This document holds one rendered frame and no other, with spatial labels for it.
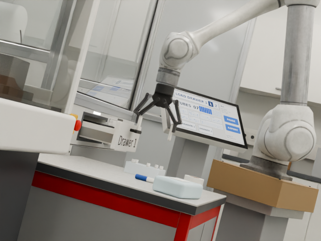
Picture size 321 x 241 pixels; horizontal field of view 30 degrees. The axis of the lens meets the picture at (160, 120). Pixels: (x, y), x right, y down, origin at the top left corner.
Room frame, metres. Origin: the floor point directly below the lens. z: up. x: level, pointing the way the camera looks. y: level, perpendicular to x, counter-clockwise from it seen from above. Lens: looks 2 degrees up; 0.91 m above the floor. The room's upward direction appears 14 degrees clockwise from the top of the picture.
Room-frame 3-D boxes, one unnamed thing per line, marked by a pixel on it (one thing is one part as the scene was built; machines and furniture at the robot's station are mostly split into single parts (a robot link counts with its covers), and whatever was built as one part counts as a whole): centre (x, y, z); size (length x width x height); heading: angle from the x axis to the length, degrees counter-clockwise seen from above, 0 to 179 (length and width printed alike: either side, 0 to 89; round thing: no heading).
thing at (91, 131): (2.41, 0.32, 0.86); 0.40 x 0.26 x 0.06; 76
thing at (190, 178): (2.09, -0.17, 0.78); 0.07 x 0.07 x 0.04
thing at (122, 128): (2.36, 0.11, 0.87); 0.29 x 0.02 x 0.11; 166
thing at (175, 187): (1.68, -0.10, 0.78); 0.15 x 0.10 x 0.04; 154
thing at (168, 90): (2.36, 0.01, 1.07); 0.08 x 0.07 x 0.09; 76
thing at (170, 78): (2.36, 0.01, 1.14); 0.09 x 0.09 x 0.06
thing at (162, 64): (2.35, 0.01, 1.25); 0.13 x 0.11 x 0.16; 3
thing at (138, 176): (1.86, -0.03, 0.77); 0.14 x 0.02 x 0.02; 70
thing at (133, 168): (2.07, 0.01, 0.78); 0.12 x 0.08 x 0.04; 74
